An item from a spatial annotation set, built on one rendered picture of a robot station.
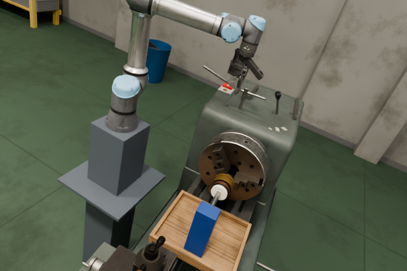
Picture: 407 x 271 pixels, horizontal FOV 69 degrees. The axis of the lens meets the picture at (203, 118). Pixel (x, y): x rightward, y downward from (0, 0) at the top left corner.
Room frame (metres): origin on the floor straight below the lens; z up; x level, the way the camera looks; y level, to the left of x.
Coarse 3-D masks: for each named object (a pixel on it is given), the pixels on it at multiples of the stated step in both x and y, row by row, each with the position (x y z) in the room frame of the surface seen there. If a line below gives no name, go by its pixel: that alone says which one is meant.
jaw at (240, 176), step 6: (240, 174) 1.03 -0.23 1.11; (246, 174) 1.04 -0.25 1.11; (234, 180) 0.98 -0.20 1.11; (240, 180) 0.99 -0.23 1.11; (246, 180) 0.99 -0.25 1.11; (252, 180) 1.00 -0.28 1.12; (258, 180) 1.01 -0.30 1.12; (234, 186) 0.97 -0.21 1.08; (240, 186) 0.98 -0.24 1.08; (246, 186) 0.98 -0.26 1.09; (252, 186) 0.99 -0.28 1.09
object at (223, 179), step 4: (216, 176) 0.98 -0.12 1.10; (220, 176) 0.97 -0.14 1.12; (224, 176) 0.97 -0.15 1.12; (228, 176) 0.97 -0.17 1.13; (216, 180) 0.95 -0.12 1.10; (220, 180) 0.95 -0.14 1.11; (224, 180) 0.95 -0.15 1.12; (228, 180) 0.95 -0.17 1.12; (232, 180) 0.97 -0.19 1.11; (216, 184) 0.92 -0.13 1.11; (220, 184) 0.92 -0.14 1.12; (224, 184) 0.92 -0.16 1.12; (228, 184) 0.94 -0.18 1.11; (232, 184) 0.95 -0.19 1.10; (228, 188) 0.92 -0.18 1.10; (232, 188) 0.95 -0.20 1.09; (228, 192) 0.91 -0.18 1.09
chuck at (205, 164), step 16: (208, 144) 1.12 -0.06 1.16; (224, 144) 1.07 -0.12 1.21; (240, 144) 1.06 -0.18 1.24; (256, 144) 1.12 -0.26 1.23; (208, 160) 1.08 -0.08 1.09; (240, 160) 1.05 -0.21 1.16; (256, 160) 1.04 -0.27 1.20; (208, 176) 1.08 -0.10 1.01; (256, 176) 1.03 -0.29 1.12; (240, 192) 1.04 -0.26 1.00; (256, 192) 1.02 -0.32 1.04
